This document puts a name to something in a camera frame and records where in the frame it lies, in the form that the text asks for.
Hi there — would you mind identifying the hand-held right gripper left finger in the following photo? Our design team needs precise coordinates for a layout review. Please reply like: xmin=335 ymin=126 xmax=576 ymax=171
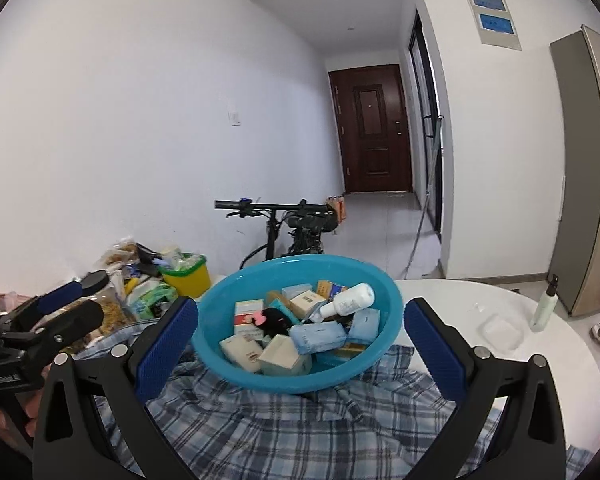
xmin=32 ymin=296 xmax=201 ymax=480

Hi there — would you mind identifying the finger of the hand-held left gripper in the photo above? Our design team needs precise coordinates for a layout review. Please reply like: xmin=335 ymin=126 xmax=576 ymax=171
xmin=0 ymin=281 xmax=85 ymax=333
xmin=2 ymin=301 xmax=105 ymax=361

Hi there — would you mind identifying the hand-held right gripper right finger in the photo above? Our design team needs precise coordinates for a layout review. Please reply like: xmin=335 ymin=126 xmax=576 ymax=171
xmin=403 ymin=297 xmax=567 ymax=480

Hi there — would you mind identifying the blue plastic basin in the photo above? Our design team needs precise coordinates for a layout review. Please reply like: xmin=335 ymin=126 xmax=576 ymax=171
xmin=190 ymin=255 xmax=406 ymax=395

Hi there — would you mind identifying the pale blue packet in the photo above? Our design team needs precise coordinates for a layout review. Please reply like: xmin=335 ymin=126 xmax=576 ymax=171
xmin=347 ymin=308 xmax=382 ymax=346

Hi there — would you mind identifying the red white cigarette box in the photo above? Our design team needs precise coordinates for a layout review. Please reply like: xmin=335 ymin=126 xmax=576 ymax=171
xmin=234 ymin=300 xmax=266 ymax=336

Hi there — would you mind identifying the white lotion bottle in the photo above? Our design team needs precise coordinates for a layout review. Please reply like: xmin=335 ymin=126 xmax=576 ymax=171
xmin=319 ymin=282 xmax=376 ymax=319

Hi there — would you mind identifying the black plush with pink bow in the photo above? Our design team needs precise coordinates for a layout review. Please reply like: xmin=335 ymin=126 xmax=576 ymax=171
xmin=252 ymin=306 xmax=301 ymax=339

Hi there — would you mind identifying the beige cardboard box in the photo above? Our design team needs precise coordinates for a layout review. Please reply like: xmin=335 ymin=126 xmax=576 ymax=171
xmin=257 ymin=334 xmax=314 ymax=376

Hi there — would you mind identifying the blue tissue pack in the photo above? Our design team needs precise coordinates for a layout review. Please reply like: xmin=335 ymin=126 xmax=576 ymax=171
xmin=289 ymin=321 xmax=349 ymax=356

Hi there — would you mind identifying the yellow blue box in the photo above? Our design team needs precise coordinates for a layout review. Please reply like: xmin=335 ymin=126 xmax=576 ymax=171
xmin=316 ymin=280 xmax=349 ymax=301

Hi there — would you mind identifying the white barcode box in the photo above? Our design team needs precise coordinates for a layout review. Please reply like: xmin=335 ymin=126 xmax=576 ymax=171
xmin=290 ymin=290 xmax=327 ymax=314

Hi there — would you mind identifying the light blue small box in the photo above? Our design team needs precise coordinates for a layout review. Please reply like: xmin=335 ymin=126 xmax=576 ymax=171
xmin=281 ymin=284 xmax=314 ymax=304

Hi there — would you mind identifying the person's left hand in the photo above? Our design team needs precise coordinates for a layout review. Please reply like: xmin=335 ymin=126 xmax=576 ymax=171
xmin=0 ymin=366 xmax=51 ymax=440

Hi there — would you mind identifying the clear jar black lid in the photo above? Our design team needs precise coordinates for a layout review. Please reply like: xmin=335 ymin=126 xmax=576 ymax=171
xmin=82 ymin=269 xmax=136 ymax=334

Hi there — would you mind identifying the green white carton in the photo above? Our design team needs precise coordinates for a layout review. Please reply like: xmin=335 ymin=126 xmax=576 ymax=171
xmin=127 ymin=280 xmax=179 ymax=320

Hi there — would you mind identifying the pink patterned cloth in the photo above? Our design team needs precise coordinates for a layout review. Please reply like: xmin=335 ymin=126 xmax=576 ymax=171
xmin=0 ymin=292 xmax=32 ymax=312

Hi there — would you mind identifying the yellow bin with green rim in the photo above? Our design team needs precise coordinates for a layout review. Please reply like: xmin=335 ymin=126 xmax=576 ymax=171
xmin=158 ymin=254 xmax=212 ymax=299

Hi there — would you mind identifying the clear plastic lid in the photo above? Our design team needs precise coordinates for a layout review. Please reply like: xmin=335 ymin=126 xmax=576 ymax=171
xmin=476 ymin=312 xmax=526 ymax=352

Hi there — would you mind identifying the clear snack bag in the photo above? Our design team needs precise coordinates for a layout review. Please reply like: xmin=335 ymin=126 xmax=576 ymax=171
xmin=100 ymin=242 xmax=141 ymax=271

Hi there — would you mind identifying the black foil bag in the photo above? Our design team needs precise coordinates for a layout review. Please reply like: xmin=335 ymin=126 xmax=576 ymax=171
xmin=135 ymin=243 xmax=164 ymax=276

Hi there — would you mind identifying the green pump bottle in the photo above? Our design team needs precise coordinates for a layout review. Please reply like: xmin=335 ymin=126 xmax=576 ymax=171
xmin=530 ymin=274 xmax=560 ymax=334

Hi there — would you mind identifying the blue plaid cloth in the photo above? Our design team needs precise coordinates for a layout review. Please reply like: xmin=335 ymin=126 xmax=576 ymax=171
xmin=75 ymin=310 xmax=596 ymax=480

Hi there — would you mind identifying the black bicycle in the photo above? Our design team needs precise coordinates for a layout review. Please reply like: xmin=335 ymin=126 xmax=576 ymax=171
xmin=214 ymin=198 xmax=341 ymax=271

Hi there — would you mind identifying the beige refrigerator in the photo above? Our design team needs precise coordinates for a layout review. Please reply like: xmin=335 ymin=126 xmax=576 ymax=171
xmin=547 ymin=25 xmax=600 ymax=317

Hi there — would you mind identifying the black framed glass door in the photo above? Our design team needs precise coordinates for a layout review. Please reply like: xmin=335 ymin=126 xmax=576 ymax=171
xmin=407 ymin=10 xmax=444 ymax=234

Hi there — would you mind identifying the brown wooden door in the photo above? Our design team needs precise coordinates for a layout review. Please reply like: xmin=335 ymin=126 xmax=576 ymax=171
xmin=328 ymin=64 xmax=414 ymax=195

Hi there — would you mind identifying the metal mop handle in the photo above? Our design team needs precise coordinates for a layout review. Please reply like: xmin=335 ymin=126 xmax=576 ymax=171
xmin=405 ymin=113 xmax=445 ymax=274

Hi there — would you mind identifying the grey wall panel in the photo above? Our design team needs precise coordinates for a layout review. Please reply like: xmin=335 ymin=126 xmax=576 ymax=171
xmin=459 ymin=0 xmax=524 ymax=52

